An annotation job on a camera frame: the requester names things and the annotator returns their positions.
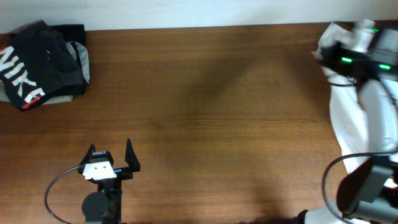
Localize white t-shirt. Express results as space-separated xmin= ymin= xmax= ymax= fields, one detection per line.
xmin=312 ymin=22 xmax=398 ymax=224

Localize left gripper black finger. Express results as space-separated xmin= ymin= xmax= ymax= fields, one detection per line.
xmin=125 ymin=138 xmax=141 ymax=172
xmin=80 ymin=144 xmax=96 ymax=166

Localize black shirt with white lettering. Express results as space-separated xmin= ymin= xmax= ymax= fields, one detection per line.
xmin=0 ymin=20 xmax=88 ymax=111

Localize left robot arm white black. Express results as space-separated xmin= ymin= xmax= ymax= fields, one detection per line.
xmin=78 ymin=139 xmax=141 ymax=224

